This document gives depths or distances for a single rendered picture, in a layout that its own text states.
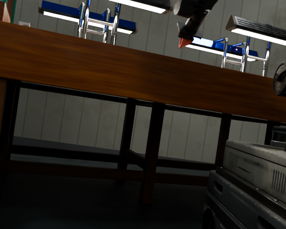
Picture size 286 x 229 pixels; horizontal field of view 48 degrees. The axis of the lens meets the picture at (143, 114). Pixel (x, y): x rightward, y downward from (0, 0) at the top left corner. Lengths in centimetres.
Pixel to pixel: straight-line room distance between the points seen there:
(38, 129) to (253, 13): 272
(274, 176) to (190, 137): 280
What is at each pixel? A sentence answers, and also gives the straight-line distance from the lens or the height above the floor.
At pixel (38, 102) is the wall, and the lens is 372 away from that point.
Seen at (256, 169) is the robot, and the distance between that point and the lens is 104.
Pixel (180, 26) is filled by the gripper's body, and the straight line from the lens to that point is 135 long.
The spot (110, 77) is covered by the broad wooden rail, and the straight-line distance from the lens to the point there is 121.
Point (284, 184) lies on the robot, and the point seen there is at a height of 41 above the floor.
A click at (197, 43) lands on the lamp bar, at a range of 233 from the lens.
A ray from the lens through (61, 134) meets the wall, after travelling 367.
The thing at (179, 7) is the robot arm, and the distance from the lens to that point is 127.
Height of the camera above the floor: 53
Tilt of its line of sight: level
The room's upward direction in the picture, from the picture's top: 8 degrees clockwise
